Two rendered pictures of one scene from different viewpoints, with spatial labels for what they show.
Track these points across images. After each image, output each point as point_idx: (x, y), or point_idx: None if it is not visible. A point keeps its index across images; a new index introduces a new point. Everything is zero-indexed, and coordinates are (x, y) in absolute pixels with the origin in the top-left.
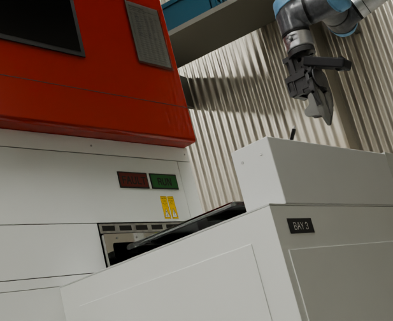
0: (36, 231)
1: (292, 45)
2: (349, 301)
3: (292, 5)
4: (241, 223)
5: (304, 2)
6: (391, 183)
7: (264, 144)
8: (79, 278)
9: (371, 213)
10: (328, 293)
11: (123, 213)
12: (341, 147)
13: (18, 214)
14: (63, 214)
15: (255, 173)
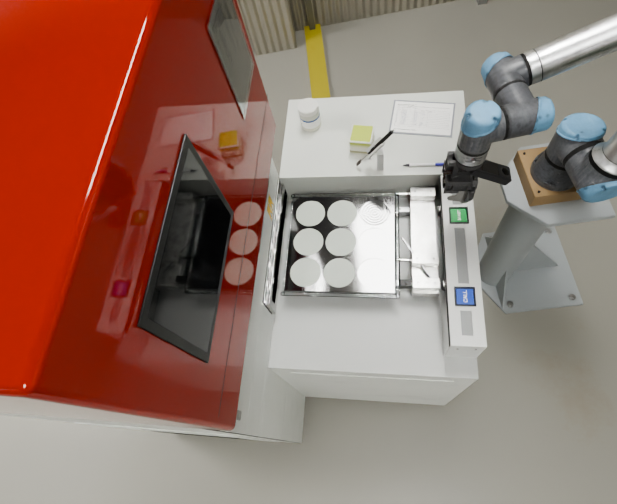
0: (255, 372)
1: (471, 165)
2: None
3: (494, 133)
4: (451, 378)
5: (509, 132)
6: None
7: (481, 348)
8: (269, 345)
9: None
10: None
11: (264, 265)
12: (476, 241)
13: (249, 385)
14: (255, 336)
15: (464, 351)
